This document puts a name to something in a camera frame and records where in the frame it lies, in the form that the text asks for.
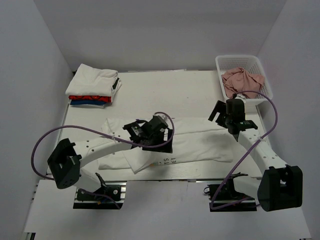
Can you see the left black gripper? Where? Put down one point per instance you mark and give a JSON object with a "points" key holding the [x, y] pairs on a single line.
{"points": [[166, 148]]}

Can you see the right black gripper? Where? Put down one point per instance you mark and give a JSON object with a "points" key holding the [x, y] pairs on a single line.
{"points": [[220, 107]]}

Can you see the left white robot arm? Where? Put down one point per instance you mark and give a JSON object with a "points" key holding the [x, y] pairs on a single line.
{"points": [[68, 159]]}

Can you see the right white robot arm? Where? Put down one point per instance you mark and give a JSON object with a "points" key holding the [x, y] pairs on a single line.
{"points": [[281, 185]]}

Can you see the pink crumpled t-shirt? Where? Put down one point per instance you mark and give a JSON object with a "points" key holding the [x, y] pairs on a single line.
{"points": [[240, 80]]}

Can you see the white plastic basket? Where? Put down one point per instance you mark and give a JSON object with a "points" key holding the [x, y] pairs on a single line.
{"points": [[250, 63]]}

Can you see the folded red t-shirt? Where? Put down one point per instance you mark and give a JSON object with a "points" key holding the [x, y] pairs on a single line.
{"points": [[106, 99]]}

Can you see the folded blue t-shirt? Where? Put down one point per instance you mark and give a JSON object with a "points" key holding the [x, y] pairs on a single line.
{"points": [[88, 103]]}

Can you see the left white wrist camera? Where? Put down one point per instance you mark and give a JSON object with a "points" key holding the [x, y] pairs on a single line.
{"points": [[164, 117]]}

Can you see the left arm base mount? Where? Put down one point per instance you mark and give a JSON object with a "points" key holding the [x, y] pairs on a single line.
{"points": [[110, 196]]}

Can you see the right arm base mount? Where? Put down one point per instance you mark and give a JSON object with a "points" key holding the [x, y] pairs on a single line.
{"points": [[228, 199]]}

